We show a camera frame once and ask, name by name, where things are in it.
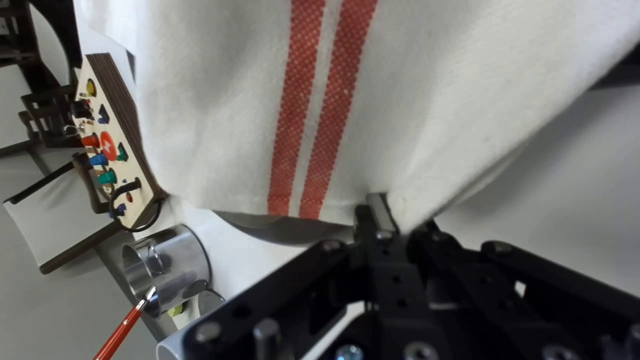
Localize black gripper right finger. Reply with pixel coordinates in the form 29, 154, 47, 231
366, 191, 640, 360

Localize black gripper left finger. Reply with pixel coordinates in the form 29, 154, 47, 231
186, 201, 403, 360

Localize white red-striped tea towel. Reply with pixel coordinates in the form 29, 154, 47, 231
71, 0, 640, 235

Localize large steel measuring cup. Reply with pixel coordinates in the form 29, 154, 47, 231
121, 224, 215, 316

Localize wooden busy board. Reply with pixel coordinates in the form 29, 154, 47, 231
71, 52, 172, 231

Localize red-handled utensil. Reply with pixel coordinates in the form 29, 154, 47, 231
93, 285, 160, 360

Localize black wall tray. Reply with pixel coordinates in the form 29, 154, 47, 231
16, 86, 78, 150

